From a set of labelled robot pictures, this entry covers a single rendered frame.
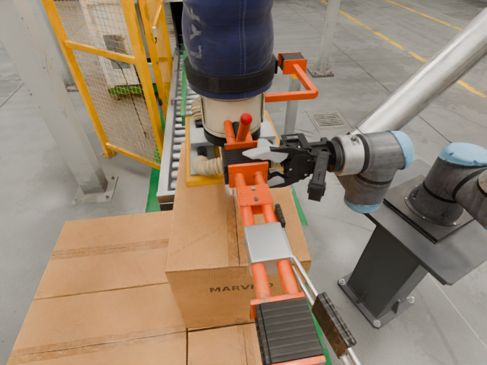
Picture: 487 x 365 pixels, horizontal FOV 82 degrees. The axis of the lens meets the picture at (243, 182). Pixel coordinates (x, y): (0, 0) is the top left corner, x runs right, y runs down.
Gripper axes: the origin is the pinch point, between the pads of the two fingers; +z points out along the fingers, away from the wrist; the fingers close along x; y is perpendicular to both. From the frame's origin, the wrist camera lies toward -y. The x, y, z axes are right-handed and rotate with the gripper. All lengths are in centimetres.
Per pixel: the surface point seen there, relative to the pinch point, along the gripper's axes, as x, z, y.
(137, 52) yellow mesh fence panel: -18, 43, 137
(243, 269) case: -31.6, 1.6, -4.7
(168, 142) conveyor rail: -64, 32, 109
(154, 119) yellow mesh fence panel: -63, 43, 136
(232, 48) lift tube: 19.3, 0.5, 16.9
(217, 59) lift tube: 17.2, 3.8, 17.3
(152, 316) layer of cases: -69, 35, 3
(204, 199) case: -29.5, 11.0, 21.7
